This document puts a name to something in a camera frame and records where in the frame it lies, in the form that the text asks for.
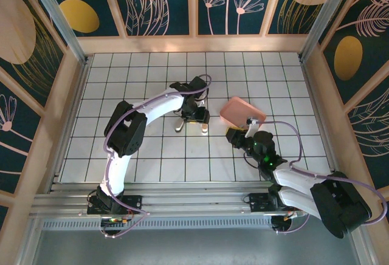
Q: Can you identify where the pink plastic tray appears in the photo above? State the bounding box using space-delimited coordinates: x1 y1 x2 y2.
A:
219 96 267 129

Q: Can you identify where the grey metal sheet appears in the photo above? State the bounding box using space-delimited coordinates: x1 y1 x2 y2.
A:
30 228 365 265

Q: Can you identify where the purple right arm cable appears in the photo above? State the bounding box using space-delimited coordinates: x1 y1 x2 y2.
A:
249 119 388 235

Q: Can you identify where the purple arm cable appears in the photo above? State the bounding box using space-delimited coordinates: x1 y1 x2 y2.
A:
102 74 213 239
249 119 388 235

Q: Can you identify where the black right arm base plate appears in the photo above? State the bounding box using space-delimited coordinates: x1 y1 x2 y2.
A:
244 192 276 214

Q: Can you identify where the aluminium side rail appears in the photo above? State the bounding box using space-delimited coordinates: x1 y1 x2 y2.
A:
50 60 92 193
300 60 346 188

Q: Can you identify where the long aluminium base rail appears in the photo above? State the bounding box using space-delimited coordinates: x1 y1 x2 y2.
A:
29 181 358 220

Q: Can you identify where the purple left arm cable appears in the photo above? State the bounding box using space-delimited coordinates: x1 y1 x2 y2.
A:
102 74 213 239

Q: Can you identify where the slotted grey cable duct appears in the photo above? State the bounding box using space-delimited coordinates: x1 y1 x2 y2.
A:
41 218 274 231

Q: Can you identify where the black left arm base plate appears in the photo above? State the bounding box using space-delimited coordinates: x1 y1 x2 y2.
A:
87 187 143 217

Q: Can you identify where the aluminium corner post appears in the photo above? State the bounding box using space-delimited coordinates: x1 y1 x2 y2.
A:
24 0 89 65
298 0 364 62

